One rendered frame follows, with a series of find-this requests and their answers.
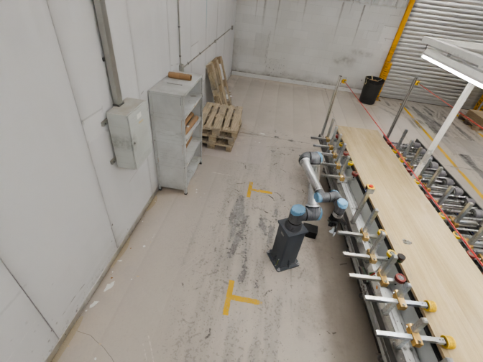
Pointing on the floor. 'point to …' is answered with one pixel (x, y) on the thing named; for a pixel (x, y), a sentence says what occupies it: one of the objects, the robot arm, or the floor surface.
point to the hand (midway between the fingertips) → (332, 230)
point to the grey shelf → (161, 93)
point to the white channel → (453, 47)
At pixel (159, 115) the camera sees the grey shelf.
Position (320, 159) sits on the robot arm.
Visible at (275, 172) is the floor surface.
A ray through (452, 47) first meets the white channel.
